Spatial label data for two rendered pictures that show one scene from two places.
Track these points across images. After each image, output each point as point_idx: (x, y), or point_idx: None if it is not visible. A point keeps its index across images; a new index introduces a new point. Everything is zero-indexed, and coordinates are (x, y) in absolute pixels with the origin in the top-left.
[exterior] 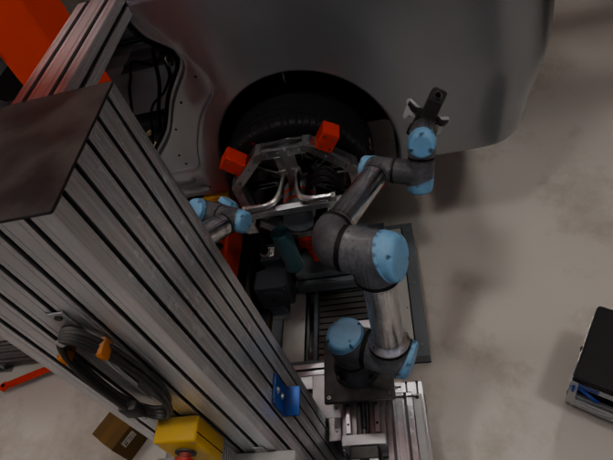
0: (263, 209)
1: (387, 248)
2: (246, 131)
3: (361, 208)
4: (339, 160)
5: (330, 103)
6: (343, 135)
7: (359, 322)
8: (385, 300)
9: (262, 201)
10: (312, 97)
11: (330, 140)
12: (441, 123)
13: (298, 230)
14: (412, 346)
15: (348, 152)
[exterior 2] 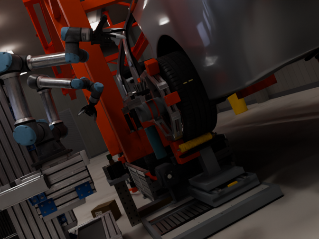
0: (123, 100)
1: None
2: None
3: (41, 59)
4: (153, 81)
5: (178, 55)
6: (163, 68)
7: (39, 119)
8: (4, 85)
9: (168, 116)
10: (174, 52)
11: (146, 67)
12: (106, 34)
13: (141, 121)
14: (21, 125)
15: (168, 81)
